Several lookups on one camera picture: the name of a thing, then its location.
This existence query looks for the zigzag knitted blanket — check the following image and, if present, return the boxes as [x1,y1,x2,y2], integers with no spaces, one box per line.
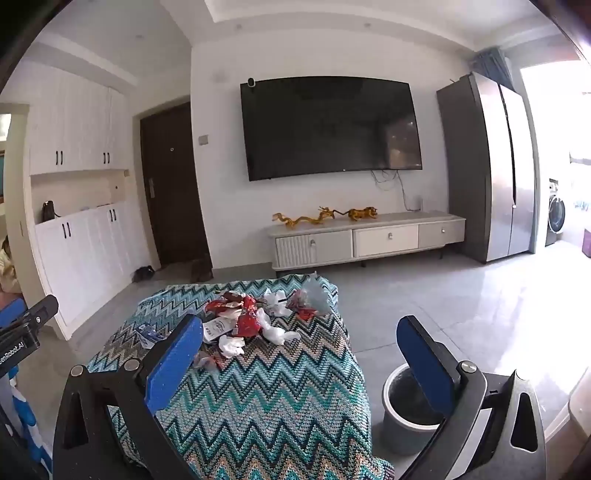
[85,273,395,480]

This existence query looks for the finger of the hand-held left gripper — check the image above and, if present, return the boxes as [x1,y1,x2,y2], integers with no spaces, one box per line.
[0,294,60,334]

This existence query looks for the washing machine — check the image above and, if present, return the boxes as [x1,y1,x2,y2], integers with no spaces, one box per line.
[545,178,567,247]

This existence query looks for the white tissue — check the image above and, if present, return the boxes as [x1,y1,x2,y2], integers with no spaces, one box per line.
[217,335,246,359]
[264,290,294,318]
[256,308,301,344]

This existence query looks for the clear red candy wrapper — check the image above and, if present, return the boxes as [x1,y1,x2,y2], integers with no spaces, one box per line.
[191,351,223,373]

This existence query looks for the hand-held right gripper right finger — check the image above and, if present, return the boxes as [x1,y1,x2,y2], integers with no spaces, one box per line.
[396,315,552,480]

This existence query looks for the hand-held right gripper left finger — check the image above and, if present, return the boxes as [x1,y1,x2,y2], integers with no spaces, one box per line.
[52,314,204,480]

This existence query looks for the golden dragon figurine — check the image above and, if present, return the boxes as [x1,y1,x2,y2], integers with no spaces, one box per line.
[272,207,345,230]

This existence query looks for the white paper label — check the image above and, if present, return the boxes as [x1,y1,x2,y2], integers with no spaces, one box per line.
[202,309,243,343]

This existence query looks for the large red snack wrapper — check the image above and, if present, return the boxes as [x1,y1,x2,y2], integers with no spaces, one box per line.
[233,298,264,340]

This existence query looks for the blue grey curtain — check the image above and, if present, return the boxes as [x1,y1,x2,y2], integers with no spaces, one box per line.
[468,48,513,89]

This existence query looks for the grey trash bin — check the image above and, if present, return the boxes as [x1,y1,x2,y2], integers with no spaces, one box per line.
[382,363,462,457]

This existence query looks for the white television cabinet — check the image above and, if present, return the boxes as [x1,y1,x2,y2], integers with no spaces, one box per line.
[269,210,466,278]

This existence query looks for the television cables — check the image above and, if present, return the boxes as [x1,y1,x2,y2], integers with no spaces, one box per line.
[369,170,423,211]

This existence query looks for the white wall cabinet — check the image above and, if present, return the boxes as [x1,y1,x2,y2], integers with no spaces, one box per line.
[28,69,155,340]

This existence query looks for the black wall television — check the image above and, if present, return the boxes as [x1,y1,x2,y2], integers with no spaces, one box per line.
[240,76,423,182]

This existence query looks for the blue white wrapper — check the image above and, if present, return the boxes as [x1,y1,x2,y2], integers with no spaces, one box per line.
[137,323,160,350]

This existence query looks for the dark brown door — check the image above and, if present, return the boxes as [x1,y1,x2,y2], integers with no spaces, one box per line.
[140,102,213,269]

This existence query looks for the silver refrigerator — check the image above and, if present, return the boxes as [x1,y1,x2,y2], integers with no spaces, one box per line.
[436,71,539,264]

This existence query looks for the clear plastic bag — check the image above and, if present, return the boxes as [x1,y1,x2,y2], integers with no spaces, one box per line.
[287,273,336,319]

